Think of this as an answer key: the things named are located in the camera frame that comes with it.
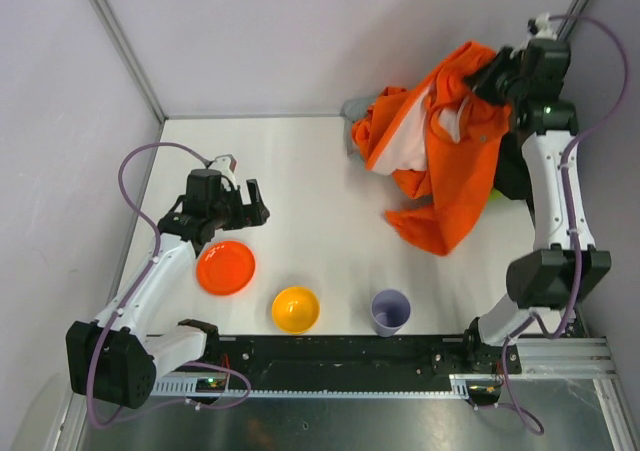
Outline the lime green cloth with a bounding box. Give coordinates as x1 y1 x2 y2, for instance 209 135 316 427
489 189 507 203

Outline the aluminium frame rail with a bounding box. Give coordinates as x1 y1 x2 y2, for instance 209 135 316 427
150 337 615 398

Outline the orange jacket with white lining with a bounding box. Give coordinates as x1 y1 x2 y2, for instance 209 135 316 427
350 41 511 256

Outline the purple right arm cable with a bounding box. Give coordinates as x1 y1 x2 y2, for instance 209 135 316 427
469 13 630 437

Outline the grey cloth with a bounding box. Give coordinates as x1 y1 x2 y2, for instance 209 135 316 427
340 96 376 156

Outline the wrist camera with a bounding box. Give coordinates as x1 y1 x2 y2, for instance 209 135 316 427
527 13 557 41
209 154 237 180

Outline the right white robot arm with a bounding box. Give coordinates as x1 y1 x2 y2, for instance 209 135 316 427
464 38 612 352

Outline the black cloth garment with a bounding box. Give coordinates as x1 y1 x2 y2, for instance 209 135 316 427
493 132 533 207

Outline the yellow plastic bowl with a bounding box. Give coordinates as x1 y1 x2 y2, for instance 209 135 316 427
271 286 320 335

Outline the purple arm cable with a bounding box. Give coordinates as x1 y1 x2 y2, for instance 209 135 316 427
85 142 254 430
469 13 630 437

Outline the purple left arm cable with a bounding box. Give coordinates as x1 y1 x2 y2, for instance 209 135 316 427
85 142 254 430

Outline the lavender plastic cup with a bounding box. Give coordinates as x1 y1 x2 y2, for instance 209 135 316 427
370 289 411 338

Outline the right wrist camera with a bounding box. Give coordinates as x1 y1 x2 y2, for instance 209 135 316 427
527 13 557 41

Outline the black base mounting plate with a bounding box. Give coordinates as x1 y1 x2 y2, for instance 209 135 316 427
201 335 522 394

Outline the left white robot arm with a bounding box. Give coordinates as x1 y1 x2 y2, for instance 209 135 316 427
65 165 270 409

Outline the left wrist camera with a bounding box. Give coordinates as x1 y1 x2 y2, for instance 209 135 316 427
209 154 237 180

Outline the orange plastic plate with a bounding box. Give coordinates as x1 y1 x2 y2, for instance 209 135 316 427
196 240 256 296

